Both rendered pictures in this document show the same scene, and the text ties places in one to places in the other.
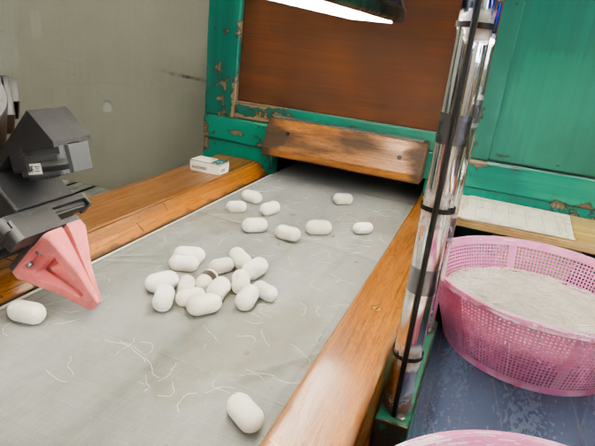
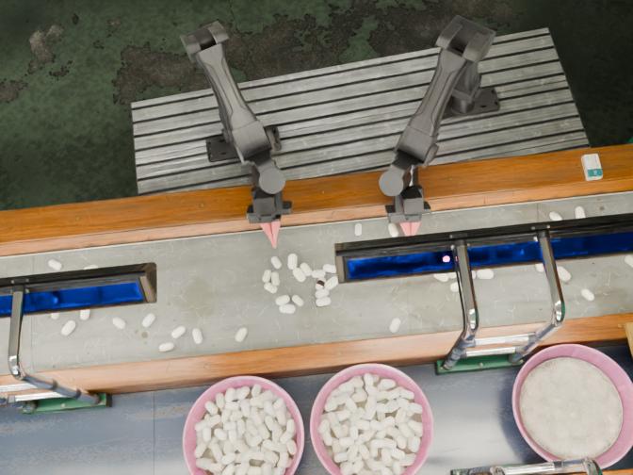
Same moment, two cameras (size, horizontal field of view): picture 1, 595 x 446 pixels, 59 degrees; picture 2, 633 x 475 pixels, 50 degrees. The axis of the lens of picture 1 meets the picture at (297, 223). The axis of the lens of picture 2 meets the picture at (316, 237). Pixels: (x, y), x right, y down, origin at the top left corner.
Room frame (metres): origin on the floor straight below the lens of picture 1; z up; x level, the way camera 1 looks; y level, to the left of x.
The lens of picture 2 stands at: (0.09, -0.27, 2.28)
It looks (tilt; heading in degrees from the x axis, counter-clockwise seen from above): 69 degrees down; 76
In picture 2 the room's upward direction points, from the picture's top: 10 degrees counter-clockwise
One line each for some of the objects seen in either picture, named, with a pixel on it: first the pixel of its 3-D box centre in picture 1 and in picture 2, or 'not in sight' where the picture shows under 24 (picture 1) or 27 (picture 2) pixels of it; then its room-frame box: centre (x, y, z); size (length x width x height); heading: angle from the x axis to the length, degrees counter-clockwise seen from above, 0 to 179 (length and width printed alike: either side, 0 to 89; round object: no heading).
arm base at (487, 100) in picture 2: not in sight; (462, 97); (0.75, 0.51, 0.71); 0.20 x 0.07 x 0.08; 165
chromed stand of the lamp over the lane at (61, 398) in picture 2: not in sight; (29, 353); (-0.44, 0.26, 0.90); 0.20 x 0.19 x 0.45; 161
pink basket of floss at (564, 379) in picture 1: (533, 311); (569, 407); (0.58, -0.30, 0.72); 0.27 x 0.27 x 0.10
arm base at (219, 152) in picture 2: not in sight; (241, 138); (0.17, 0.66, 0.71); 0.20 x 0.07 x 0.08; 165
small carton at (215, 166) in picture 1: (209, 165); (592, 167); (0.91, 0.17, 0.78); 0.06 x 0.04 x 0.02; 71
